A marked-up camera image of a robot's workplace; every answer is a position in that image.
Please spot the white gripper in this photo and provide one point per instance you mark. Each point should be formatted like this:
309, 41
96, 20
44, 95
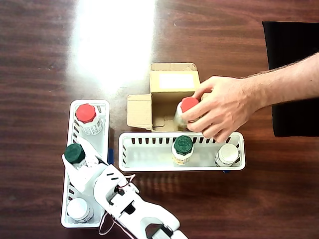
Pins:
80, 175

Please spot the green cap pill bottle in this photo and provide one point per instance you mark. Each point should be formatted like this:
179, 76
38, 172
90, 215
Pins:
183, 145
74, 153

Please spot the cardboard box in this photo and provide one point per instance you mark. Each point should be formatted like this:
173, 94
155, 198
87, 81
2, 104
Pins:
139, 109

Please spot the red cap pill bottle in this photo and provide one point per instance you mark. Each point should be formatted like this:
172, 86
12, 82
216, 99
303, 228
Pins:
85, 113
188, 104

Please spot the person's bare forearm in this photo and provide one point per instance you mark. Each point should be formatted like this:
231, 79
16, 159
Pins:
291, 82

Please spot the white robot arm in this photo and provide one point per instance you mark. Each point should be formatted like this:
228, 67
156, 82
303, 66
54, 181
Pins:
154, 216

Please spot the white plastic basket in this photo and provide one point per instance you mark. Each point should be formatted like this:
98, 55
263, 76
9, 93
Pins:
104, 129
149, 159

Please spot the white cap pill bottle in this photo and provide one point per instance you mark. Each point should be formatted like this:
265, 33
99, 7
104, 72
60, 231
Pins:
77, 208
227, 153

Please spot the person's bare hand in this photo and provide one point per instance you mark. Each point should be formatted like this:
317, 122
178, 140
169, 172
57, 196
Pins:
224, 104

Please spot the blue tape strip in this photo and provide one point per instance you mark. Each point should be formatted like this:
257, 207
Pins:
226, 171
111, 156

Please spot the black mat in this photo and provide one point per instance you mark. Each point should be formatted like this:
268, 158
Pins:
286, 39

